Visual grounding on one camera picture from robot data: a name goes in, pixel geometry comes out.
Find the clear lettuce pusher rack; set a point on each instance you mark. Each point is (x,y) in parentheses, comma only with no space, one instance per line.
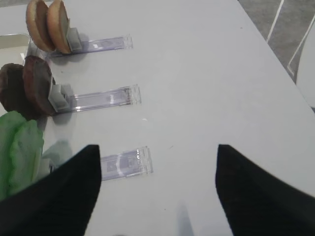
(125,164)

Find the white rectangular tray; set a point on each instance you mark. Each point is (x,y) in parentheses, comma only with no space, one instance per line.
(13,48)

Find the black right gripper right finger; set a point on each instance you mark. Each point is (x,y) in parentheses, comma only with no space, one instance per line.
(257,203)

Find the green lettuce leaf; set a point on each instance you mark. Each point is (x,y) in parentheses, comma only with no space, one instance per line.
(21,144)

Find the outer brown meat patty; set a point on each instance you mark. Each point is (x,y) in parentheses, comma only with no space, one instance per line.
(37,78)

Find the clear bun pusher rack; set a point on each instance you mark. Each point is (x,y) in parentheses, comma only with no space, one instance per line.
(78,46)

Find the inner bun top slice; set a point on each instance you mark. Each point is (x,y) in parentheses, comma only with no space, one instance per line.
(36,20)

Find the inner brown meat patty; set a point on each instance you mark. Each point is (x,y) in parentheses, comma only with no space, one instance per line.
(12,93)

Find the brown meat patty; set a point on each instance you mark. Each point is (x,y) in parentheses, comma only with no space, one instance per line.
(37,78)
(12,93)

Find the bun slice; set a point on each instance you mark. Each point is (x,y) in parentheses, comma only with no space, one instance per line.
(58,23)
(36,20)

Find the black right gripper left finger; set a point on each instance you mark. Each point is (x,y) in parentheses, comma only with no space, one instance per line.
(61,204)

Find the outer bun top slice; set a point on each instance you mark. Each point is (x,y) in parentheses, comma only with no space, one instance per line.
(58,23)

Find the clear patty pusher rack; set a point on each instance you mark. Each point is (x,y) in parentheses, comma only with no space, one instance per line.
(64,102)

